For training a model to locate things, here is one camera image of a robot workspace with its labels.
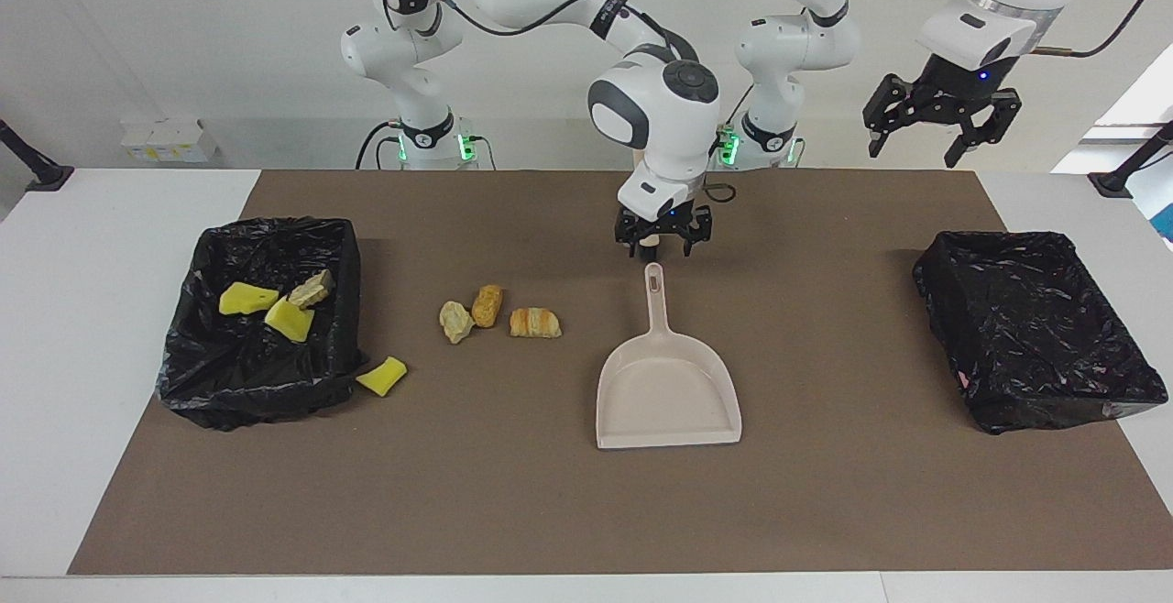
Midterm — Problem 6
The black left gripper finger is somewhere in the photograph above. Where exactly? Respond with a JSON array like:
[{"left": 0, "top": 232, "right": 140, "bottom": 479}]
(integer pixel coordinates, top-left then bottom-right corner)
[
  {"left": 863, "top": 73, "right": 918, "bottom": 159},
  {"left": 944, "top": 88, "right": 1024, "bottom": 170}
]

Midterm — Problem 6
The orange striped croissant piece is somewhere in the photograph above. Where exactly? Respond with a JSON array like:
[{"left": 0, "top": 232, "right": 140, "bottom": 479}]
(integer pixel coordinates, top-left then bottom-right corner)
[
  {"left": 510, "top": 307, "right": 563, "bottom": 340},
  {"left": 288, "top": 269, "right": 334, "bottom": 311}
]

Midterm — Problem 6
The golden brown bread roll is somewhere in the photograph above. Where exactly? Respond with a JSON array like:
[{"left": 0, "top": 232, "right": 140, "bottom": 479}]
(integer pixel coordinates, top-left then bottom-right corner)
[{"left": 471, "top": 284, "right": 505, "bottom": 329}]

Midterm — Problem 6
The beige plastic dustpan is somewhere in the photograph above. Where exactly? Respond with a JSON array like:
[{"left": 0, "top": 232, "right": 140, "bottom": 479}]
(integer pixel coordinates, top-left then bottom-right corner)
[{"left": 596, "top": 261, "right": 743, "bottom": 451}]

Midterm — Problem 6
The pale beige bread chunk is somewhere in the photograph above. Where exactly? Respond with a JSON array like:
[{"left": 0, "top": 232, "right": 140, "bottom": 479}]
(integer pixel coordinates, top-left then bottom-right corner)
[{"left": 439, "top": 301, "right": 476, "bottom": 345}]

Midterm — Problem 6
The yellow sponge piece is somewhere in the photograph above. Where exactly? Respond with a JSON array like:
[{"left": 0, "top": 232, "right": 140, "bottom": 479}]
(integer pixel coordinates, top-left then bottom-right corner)
[
  {"left": 355, "top": 356, "right": 408, "bottom": 399},
  {"left": 264, "top": 297, "right": 316, "bottom": 344}
]

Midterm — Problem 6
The yellow sponge with dark spot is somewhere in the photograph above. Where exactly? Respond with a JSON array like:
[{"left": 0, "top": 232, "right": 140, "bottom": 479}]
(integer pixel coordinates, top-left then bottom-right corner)
[{"left": 218, "top": 281, "right": 281, "bottom": 317}]

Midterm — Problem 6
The black bag lined bin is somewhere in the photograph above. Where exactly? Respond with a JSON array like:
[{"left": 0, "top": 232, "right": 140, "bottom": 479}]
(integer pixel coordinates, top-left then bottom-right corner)
[
  {"left": 156, "top": 216, "right": 367, "bottom": 432},
  {"left": 912, "top": 230, "right": 1170, "bottom": 436}
]

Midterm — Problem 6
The brown table mat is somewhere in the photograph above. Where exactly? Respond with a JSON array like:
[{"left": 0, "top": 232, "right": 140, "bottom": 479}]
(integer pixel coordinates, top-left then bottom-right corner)
[{"left": 67, "top": 170, "right": 1173, "bottom": 576}]

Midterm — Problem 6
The black left arm gripper cable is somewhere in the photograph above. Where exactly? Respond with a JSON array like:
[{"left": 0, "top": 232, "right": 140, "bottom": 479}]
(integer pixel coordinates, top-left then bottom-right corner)
[{"left": 1026, "top": 0, "right": 1160, "bottom": 60}]

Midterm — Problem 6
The black arm gripper cable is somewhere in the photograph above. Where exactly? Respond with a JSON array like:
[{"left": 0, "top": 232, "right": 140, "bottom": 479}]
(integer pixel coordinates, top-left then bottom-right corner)
[
  {"left": 417, "top": 0, "right": 736, "bottom": 203},
  {"left": 1026, "top": 0, "right": 1160, "bottom": 60}
]

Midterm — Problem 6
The black camera stand pole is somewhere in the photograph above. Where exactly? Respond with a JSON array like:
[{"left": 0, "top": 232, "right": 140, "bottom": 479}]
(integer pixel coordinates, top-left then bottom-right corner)
[
  {"left": 1088, "top": 120, "right": 1173, "bottom": 199},
  {"left": 0, "top": 117, "right": 74, "bottom": 193}
]

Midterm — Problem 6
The black right arm gripper cable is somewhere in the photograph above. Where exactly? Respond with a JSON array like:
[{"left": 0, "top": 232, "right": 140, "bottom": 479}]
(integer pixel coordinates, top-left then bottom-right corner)
[{"left": 417, "top": 0, "right": 736, "bottom": 203}]

